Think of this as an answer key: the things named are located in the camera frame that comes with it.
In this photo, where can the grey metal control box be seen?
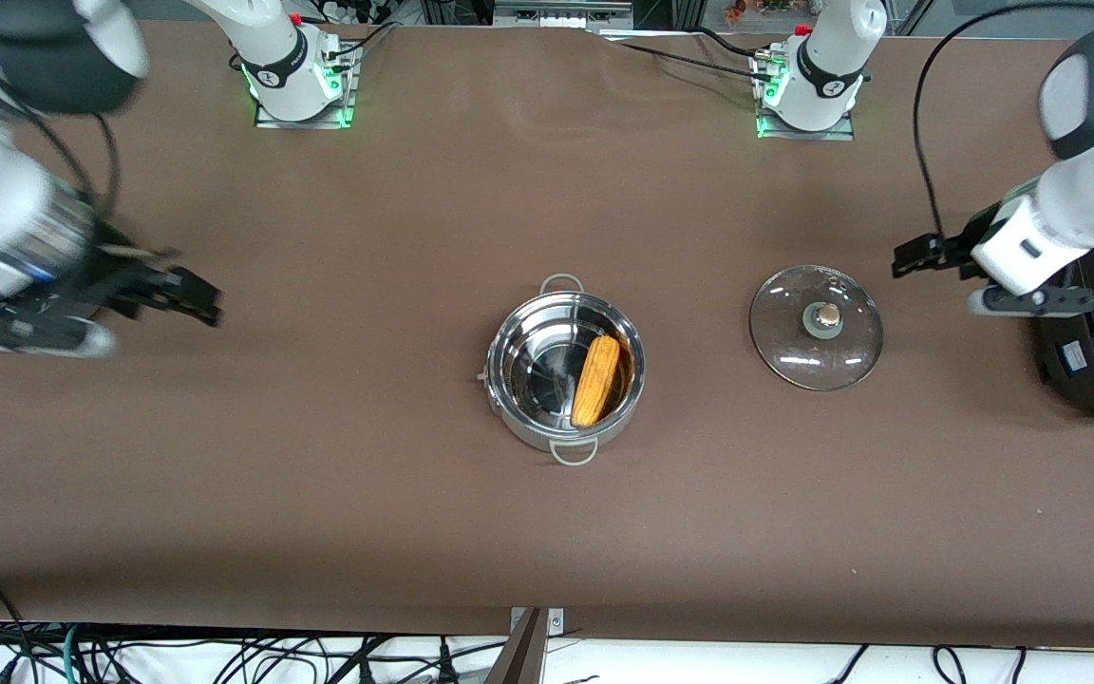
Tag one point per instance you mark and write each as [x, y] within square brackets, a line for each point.
[556, 14]

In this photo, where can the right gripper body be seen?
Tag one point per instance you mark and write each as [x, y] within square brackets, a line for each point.
[112, 280]

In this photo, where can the right arm steel base plate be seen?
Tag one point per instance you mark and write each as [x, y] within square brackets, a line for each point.
[305, 122]

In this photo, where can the dark brown stand post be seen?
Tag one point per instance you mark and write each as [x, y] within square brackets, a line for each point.
[520, 655]

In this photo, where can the silver table bracket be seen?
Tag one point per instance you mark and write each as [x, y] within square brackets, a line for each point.
[556, 619]

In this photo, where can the left arm steel base plate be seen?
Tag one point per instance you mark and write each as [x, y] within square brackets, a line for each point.
[794, 135]

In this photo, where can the steel cooking pot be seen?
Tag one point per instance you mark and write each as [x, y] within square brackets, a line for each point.
[547, 351]

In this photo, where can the yellow corn cob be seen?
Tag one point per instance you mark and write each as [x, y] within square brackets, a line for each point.
[596, 380]

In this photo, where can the glass pot lid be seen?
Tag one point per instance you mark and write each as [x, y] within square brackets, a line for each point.
[794, 351]

